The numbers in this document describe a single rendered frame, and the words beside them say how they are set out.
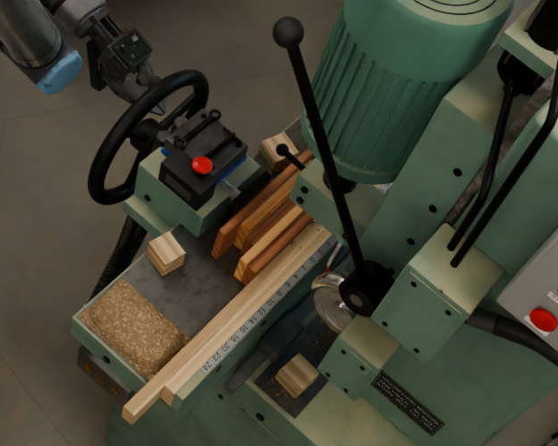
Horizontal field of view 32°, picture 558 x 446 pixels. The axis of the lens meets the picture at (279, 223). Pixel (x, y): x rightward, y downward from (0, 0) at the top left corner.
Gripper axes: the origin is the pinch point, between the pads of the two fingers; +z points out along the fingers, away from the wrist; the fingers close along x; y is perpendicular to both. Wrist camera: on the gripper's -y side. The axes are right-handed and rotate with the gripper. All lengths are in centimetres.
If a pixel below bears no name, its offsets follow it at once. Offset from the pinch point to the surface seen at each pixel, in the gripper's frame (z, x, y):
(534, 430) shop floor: 119, 44, -36
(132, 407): 31, -51, 32
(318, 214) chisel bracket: 29, -13, 40
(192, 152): 10.0, -17.5, 31.1
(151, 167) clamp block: 7.7, -22.0, 26.1
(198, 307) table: 28, -32, 27
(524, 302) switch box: 44, -26, 82
